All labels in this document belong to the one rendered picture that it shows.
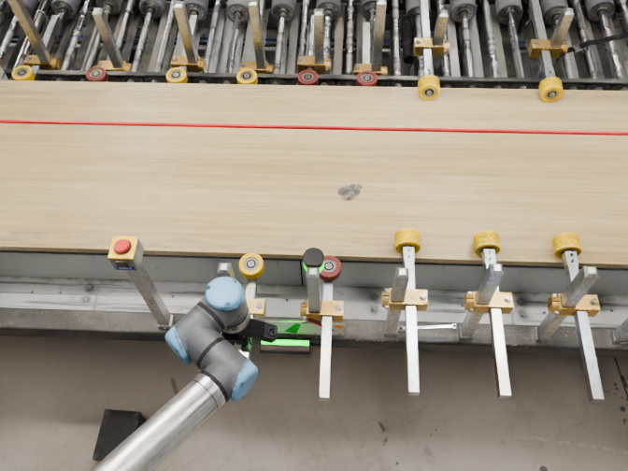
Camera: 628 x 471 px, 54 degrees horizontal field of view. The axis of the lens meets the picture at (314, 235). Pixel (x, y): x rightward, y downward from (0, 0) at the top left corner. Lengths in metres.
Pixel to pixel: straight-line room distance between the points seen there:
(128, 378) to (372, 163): 1.47
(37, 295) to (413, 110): 1.55
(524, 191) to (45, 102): 1.81
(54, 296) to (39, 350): 0.70
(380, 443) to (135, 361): 1.14
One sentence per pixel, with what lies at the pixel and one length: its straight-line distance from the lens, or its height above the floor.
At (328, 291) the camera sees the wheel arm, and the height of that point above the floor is 0.86.
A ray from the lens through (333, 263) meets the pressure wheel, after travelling 1.99.
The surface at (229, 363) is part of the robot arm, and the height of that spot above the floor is 1.32.
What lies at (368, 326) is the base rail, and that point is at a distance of 2.12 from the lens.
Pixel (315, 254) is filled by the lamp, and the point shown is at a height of 1.11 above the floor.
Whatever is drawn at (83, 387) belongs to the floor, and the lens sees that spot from 2.98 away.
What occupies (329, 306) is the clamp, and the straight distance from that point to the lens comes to 1.96.
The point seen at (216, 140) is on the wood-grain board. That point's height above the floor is 0.90.
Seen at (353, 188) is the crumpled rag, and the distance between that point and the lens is 2.13.
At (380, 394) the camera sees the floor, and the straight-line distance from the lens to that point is 2.78.
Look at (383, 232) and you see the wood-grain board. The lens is 2.06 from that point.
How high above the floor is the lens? 2.65
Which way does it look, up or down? 59 degrees down
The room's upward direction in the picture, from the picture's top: 3 degrees counter-clockwise
